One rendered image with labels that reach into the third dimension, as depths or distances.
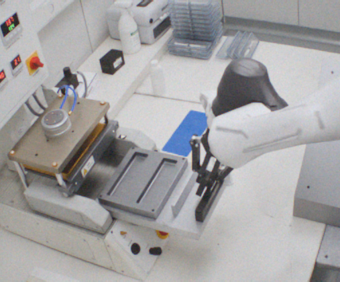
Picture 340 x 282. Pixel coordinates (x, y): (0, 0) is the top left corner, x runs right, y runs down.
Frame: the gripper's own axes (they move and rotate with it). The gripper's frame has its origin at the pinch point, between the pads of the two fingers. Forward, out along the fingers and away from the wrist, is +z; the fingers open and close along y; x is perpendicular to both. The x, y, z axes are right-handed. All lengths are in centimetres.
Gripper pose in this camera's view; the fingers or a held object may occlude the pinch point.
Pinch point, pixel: (203, 183)
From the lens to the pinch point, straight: 125.1
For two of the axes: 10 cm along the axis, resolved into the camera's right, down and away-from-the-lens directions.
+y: 9.0, 4.2, -1.3
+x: 3.9, -6.5, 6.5
